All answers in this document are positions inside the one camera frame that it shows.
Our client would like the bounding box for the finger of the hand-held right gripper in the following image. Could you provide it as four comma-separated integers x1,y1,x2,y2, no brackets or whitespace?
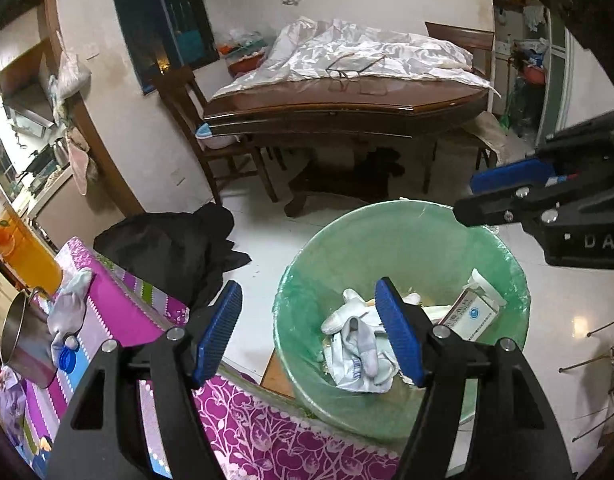
470,157,563,197
453,180,588,229

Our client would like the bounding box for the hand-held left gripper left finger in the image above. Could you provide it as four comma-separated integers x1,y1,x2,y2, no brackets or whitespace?
47,280,244,480

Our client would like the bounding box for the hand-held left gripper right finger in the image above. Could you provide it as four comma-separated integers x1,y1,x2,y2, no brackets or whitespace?
374,276,573,480

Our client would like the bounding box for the white knit glove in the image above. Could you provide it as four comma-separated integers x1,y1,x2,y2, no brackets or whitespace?
321,287,403,381

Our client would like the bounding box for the white box with red stripes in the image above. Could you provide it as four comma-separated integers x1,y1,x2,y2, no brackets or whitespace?
427,269,508,343

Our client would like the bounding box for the green lined trash bin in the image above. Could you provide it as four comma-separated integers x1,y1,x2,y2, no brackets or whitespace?
273,200,530,445

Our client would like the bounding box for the white crumpled wrapper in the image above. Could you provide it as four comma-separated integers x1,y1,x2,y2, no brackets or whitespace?
323,340,395,395

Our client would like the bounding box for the black cloth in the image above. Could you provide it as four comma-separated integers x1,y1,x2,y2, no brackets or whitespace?
93,202,253,311

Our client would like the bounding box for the purple floral tablecloth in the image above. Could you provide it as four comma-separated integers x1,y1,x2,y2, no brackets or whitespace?
0,236,403,480

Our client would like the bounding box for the dark wooden chair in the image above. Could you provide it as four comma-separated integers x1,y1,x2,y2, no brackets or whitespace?
151,64,279,207
422,21,498,196

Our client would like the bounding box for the brown wooden dining table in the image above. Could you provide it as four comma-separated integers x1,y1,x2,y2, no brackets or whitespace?
203,67,493,218

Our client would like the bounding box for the white crumpled cloth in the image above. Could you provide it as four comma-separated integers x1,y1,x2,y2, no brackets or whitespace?
209,16,500,102

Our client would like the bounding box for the blue plastic bowl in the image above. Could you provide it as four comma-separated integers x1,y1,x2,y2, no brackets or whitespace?
194,122,238,151

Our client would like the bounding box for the purple plastic bag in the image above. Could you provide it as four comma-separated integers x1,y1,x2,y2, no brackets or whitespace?
0,365,28,443

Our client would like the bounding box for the orange juice bottle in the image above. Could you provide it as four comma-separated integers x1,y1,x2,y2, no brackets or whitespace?
0,185,64,297

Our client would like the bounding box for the hanging pink cloth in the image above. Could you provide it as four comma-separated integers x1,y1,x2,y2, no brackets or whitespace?
64,127,100,197

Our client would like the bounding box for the red plastic basin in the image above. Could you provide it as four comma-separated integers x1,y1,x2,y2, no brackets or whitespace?
224,42,268,78

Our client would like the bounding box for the range hood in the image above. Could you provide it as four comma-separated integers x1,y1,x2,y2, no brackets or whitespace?
1,80,58,138

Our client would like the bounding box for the hanging white plastic bag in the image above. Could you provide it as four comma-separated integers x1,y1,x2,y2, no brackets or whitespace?
49,47,92,111

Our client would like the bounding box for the metal wire rack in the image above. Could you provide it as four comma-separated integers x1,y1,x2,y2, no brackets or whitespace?
557,315,614,411

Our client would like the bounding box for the metal pot with handle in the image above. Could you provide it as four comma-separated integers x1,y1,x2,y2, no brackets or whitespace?
0,286,62,390

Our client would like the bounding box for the dark wall window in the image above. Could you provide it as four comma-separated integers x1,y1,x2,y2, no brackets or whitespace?
109,0,219,97

